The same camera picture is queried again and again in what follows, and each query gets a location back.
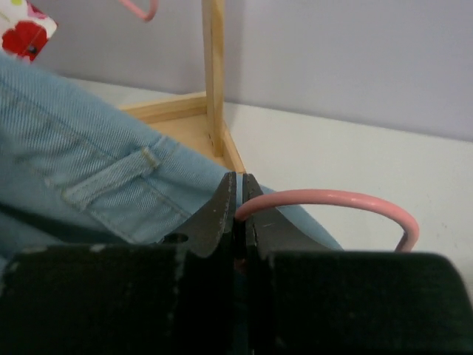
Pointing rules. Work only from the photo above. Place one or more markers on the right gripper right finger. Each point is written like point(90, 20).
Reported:
point(305, 298)

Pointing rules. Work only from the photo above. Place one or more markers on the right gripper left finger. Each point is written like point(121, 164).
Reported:
point(173, 297)

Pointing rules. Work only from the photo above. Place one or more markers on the pink wire hanger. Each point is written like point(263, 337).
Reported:
point(337, 198)

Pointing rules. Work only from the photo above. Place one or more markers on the light blue denim skirt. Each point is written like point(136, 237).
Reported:
point(76, 170)

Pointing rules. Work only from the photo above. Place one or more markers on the wooden clothes rack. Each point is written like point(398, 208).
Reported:
point(196, 119)

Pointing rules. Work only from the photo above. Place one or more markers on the red floral white garment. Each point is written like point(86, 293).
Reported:
point(25, 30)

